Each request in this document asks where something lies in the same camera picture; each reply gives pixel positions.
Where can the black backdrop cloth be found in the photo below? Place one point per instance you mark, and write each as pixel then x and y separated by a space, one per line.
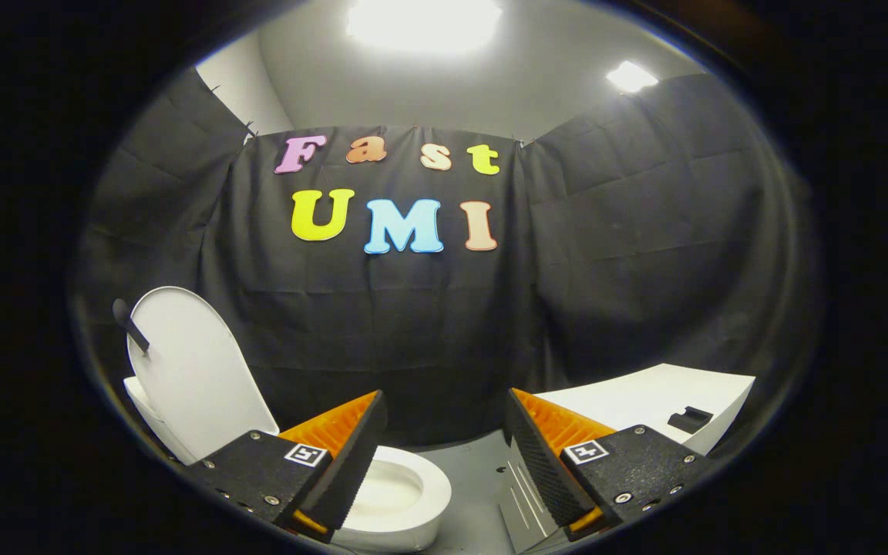
pixel 413 324

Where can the large ceiling light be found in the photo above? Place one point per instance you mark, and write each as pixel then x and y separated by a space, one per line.
pixel 425 25

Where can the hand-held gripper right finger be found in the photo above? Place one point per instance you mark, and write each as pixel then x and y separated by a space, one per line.
pixel 538 455

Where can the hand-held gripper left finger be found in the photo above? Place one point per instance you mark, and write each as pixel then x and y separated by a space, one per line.
pixel 351 462

